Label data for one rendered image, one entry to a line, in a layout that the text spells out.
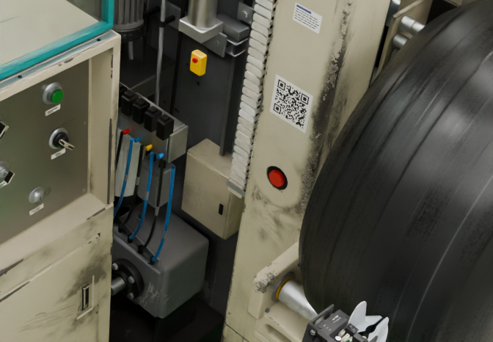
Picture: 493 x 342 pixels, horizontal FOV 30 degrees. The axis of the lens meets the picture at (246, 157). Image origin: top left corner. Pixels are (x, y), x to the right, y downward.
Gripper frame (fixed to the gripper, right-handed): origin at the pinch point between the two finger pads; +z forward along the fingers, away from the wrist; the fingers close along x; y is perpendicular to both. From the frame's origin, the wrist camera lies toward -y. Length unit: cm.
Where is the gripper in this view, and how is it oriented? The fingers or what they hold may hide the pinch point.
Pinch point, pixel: (376, 326)
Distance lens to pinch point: 125.6
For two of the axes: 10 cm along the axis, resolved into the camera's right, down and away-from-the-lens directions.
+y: 1.9, -8.0, -5.7
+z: 6.3, -3.4, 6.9
